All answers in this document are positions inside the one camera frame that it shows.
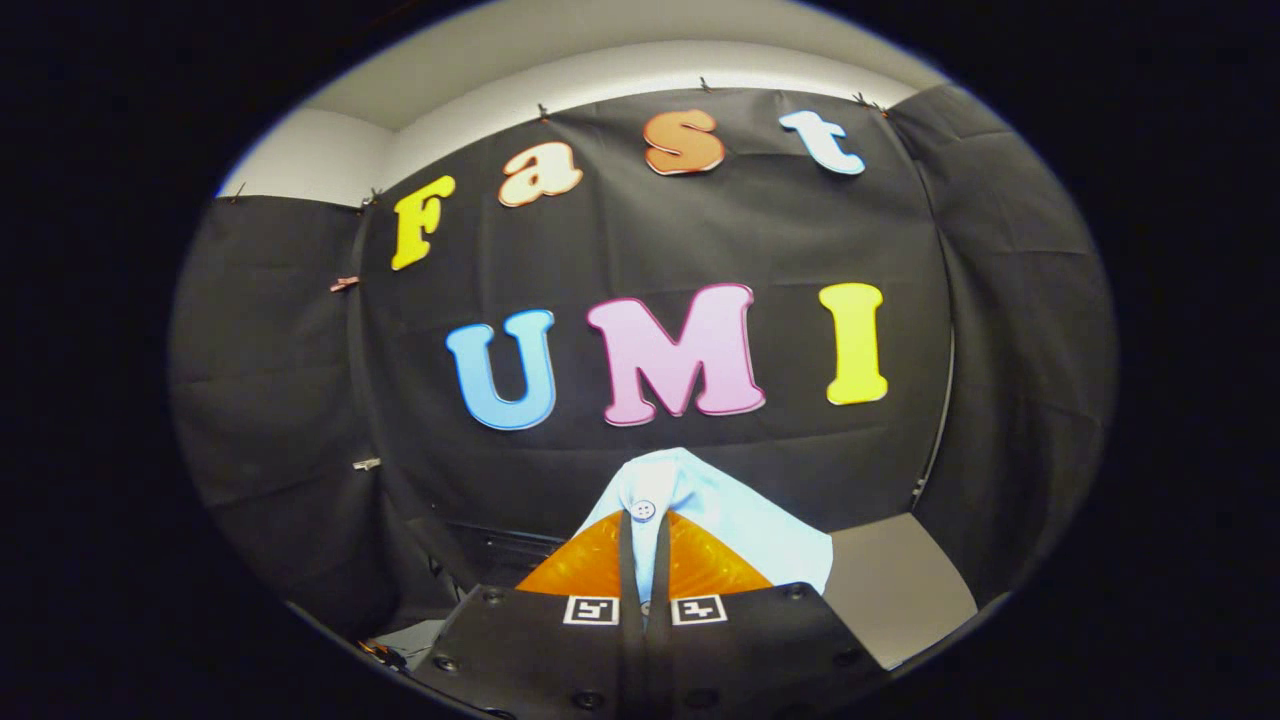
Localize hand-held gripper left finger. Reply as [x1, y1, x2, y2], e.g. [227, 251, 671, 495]
[408, 508, 646, 720]

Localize light blue shirt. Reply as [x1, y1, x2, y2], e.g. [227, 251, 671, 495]
[575, 447, 834, 598]

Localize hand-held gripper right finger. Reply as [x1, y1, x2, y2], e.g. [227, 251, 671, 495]
[643, 510, 891, 720]

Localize black backdrop cloth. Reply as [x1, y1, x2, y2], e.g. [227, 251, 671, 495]
[168, 85, 1119, 641]

